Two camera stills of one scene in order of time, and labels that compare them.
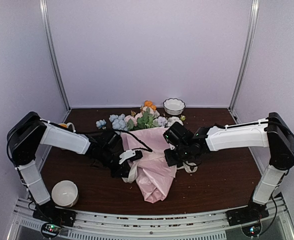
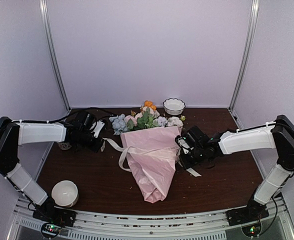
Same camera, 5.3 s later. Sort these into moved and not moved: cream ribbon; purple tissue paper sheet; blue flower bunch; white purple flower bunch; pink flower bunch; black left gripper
Moved: cream ribbon; black left gripper
Not moved: blue flower bunch; white purple flower bunch; purple tissue paper sheet; pink flower bunch
